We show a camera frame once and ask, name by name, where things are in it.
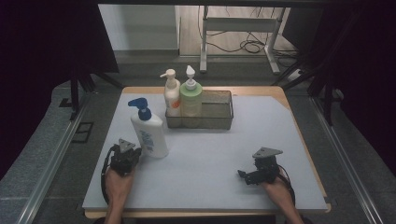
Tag dark mesh basket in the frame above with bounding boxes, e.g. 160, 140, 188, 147
164, 89, 234, 131

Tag person's right hand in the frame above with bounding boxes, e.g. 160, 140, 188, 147
261, 174, 296, 208

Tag green pump bottle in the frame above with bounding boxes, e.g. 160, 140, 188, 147
179, 64, 204, 118

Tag cream pump bottle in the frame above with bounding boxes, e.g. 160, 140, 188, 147
159, 68, 182, 118

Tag light grey table mat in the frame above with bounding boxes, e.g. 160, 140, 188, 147
81, 92, 329, 213

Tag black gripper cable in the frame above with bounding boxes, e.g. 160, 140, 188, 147
277, 167, 297, 207
99, 145, 119, 205

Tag white bottle with blue pump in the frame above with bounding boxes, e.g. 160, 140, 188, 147
127, 97, 170, 160

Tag person's left hand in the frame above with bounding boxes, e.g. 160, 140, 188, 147
104, 166, 136, 204

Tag white power strip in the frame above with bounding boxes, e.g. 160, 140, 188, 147
287, 69, 305, 82

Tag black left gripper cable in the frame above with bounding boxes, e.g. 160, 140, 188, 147
99, 145, 119, 205

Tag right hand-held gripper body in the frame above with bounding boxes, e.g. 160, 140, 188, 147
246, 147, 284, 187

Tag wooden table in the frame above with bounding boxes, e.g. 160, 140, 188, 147
83, 85, 332, 220

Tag aluminium floor rail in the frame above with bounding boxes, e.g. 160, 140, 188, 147
16, 91, 93, 224
309, 95, 385, 224

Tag dark curtain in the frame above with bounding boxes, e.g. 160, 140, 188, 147
0, 0, 120, 181
306, 0, 396, 180

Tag black tripod stand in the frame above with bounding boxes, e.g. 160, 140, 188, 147
271, 12, 347, 127
68, 70, 125, 121

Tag white cabinet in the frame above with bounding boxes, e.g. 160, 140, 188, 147
97, 4, 182, 58

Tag white desk frame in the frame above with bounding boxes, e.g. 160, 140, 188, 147
199, 5, 282, 76

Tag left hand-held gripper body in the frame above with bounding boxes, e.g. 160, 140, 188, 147
107, 138, 143, 177

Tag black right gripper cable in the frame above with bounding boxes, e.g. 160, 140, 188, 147
277, 167, 297, 207

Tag black floor cables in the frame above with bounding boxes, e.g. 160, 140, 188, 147
197, 5, 301, 68

